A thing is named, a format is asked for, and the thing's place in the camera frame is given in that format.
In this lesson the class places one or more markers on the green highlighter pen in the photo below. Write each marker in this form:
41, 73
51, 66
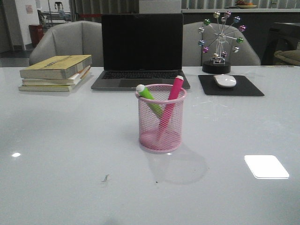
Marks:
143, 91

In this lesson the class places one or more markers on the pink mesh pen holder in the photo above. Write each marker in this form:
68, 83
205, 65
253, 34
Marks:
164, 134

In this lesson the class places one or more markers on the grey laptop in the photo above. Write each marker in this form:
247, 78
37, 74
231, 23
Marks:
140, 49

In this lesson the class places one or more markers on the white computer mouse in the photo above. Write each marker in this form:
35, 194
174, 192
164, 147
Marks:
225, 81

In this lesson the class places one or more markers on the middle book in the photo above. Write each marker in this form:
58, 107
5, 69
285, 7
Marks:
73, 80

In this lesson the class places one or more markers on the right grey armchair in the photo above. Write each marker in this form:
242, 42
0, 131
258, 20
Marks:
198, 45

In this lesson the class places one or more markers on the grey armchair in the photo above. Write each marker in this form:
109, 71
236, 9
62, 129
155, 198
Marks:
198, 45
73, 38

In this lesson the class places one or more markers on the ferris wheel desk toy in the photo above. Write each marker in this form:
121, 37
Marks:
217, 64

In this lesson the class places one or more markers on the black mouse pad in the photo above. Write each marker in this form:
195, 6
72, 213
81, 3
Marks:
243, 87

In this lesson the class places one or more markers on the top yellow book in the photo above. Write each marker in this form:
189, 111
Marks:
57, 67

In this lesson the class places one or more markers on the left grey armchair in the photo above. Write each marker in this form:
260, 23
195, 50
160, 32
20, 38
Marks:
73, 38

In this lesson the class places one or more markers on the white box behind laptop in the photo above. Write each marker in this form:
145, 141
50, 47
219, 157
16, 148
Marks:
159, 6

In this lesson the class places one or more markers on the bottom book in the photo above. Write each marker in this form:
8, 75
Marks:
53, 88

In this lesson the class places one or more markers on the red trash bin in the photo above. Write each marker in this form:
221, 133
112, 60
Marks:
36, 33

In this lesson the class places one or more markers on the fruit bowl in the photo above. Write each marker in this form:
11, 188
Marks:
243, 4

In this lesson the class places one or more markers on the olive cushion at right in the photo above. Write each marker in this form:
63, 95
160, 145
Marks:
291, 57

